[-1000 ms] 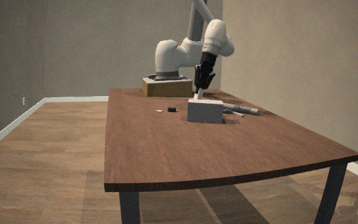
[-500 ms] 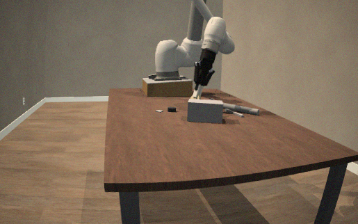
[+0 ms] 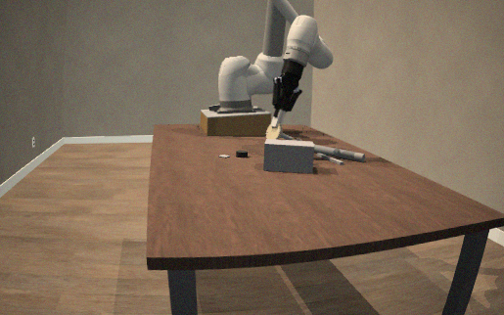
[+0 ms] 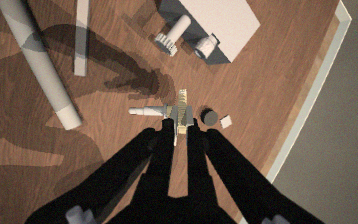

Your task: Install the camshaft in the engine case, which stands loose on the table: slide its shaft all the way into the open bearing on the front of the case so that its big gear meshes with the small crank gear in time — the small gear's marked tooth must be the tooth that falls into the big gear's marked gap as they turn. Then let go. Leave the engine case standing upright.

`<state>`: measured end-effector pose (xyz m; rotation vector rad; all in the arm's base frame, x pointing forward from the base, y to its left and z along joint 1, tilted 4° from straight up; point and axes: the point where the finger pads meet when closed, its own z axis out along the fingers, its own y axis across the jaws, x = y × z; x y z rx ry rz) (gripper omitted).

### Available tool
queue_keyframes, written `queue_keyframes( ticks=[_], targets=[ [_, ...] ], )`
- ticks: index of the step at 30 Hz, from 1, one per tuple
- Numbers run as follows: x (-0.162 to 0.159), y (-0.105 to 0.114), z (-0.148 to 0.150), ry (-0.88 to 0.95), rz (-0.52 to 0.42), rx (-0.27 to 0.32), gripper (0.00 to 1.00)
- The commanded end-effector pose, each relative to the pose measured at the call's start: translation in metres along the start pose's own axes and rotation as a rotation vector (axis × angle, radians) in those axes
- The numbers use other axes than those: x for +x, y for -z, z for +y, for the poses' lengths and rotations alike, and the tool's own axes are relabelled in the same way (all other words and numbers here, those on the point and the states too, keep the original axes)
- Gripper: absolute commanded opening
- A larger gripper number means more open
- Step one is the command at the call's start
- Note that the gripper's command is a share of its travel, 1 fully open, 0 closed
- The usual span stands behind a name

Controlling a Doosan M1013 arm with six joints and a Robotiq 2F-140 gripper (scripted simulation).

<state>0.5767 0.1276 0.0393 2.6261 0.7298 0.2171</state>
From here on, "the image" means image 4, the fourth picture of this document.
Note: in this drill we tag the dark grey disc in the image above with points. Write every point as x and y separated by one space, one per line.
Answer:
209 117

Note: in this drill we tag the grey rectangular bar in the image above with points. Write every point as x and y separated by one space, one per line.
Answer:
81 40

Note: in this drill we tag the white rectangular block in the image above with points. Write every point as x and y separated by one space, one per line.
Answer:
215 28

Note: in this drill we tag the long grey metal bar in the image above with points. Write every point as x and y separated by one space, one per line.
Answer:
31 45

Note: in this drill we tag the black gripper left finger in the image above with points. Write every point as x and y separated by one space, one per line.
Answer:
93 200

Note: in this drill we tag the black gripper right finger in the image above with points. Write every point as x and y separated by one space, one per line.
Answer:
257 199

